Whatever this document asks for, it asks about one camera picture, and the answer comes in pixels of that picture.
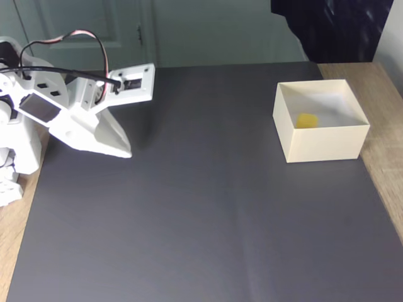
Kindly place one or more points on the yellow cube block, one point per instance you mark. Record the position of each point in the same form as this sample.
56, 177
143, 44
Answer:
307, 122

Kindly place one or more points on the white open box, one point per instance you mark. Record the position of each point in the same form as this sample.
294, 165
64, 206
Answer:
324, 144

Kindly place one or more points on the pale green panelled door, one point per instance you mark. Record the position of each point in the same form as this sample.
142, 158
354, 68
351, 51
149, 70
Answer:
78, 15

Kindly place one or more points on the dark grey mat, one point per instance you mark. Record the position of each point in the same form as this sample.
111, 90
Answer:
189, 236

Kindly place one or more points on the black speckled cloth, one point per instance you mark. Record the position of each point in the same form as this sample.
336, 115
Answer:
340, 31

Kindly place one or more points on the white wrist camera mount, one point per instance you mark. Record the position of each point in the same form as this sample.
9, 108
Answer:
148, 88

